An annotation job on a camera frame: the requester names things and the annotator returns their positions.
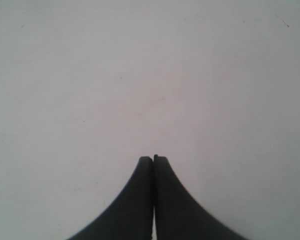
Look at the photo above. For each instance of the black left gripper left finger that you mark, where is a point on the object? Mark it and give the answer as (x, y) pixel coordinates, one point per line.
(130, 216)

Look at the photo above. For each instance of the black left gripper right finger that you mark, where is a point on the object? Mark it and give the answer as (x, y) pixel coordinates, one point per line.
(178, 216)

